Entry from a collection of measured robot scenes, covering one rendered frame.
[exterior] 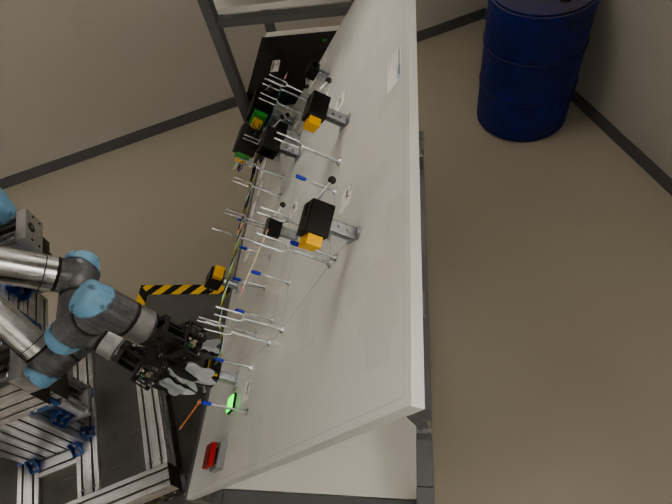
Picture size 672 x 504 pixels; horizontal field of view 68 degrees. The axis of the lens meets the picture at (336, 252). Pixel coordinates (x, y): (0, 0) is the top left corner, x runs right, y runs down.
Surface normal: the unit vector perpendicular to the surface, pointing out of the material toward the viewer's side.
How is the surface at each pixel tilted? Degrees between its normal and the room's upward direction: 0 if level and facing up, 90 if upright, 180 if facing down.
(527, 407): 0
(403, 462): 0
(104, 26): 90
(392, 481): 0
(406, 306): 54
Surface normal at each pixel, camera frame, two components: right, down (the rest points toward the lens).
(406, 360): -0.89, -0.31
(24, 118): 0.33, 0.74
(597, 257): -0.15, -0.56
